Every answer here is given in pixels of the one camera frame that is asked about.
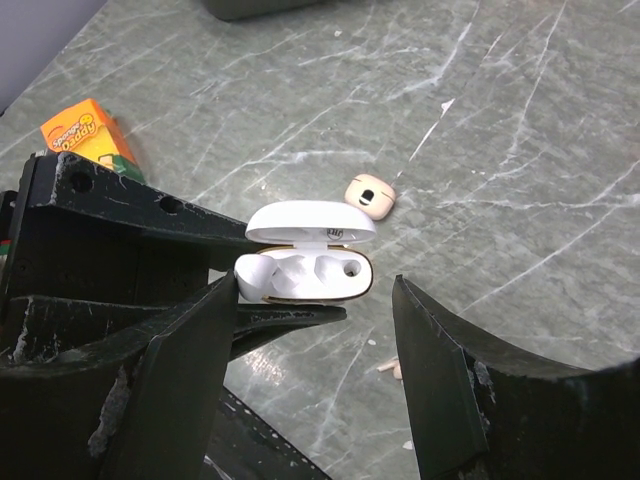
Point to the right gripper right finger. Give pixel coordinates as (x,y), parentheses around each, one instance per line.
(482,408)

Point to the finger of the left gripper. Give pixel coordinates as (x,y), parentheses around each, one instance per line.
(39,328)
(81,231)

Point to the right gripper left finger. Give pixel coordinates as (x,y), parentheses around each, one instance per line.
(132,406)

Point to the white earbud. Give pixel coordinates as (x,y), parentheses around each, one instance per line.
(253,273)

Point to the white earbud charging case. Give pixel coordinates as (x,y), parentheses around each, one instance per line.
(311,243)

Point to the beige earbud charging case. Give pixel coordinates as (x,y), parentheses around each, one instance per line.
(371,195)

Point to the beige earbud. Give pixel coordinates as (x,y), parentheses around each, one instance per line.
(396,371)
(387,365)

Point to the orange sponge box front left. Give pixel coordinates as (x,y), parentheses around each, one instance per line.
(89,131)

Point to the grey fruit tray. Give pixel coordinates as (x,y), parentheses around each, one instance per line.
(232,10)

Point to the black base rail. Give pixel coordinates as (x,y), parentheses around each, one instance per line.
(243,446)

